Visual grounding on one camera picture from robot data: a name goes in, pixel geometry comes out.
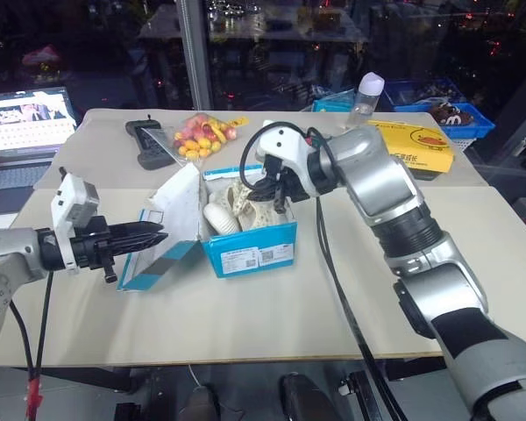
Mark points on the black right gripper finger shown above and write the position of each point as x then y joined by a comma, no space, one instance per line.
281,199
260,188

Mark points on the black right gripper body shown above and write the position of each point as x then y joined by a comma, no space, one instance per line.
291,182

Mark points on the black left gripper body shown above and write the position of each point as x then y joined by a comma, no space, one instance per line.
90,245

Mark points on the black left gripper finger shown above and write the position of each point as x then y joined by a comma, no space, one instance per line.
133,228
136,243

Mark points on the cream knit shoe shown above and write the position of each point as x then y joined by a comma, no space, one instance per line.
221,218
263,215

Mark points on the blue and white shoebox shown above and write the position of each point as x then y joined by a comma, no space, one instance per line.
250,254

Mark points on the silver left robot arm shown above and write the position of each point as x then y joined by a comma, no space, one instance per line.
9,251

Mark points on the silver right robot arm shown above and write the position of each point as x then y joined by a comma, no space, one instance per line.
377,175

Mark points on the open laptop computer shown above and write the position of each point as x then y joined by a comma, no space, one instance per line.
24,127

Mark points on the yellow paper tag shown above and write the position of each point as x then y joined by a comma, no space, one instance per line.
242,121

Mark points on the clear bag of toy fruits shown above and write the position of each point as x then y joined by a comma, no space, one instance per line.
201,138

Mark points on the black handheld controller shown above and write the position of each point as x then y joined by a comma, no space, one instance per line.
151,151

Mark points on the teal flat box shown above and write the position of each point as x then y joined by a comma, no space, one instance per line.
333,102

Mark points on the clear bottle with white cap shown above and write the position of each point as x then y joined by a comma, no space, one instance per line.
366,103

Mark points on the yellow cardboard box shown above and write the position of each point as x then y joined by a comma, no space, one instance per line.
421,149

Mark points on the grey metal pillar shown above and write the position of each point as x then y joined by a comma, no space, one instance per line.
197,52

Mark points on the brown plush toy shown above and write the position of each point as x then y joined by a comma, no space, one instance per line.
451,115

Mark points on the blue plastic bin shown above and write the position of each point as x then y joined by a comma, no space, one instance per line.
478,127

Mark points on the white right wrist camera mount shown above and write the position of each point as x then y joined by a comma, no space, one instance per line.
285,141

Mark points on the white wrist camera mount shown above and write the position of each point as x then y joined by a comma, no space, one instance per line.
285,141
70,197

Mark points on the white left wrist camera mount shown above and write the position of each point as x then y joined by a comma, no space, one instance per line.
70,197

